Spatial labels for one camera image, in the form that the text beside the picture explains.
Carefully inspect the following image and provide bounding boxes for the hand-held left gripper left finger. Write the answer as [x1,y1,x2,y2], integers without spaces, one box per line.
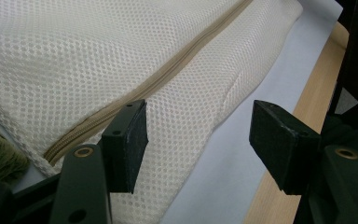
[102,99,149,194]

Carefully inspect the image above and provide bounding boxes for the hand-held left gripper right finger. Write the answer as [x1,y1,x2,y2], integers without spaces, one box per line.
[249,100,323,195]

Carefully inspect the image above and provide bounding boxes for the light blue mat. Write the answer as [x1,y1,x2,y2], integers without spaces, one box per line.
[10,0,344,224]

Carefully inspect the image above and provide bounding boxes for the white printed cloth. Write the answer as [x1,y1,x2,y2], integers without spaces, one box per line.
[0,0,304,224]

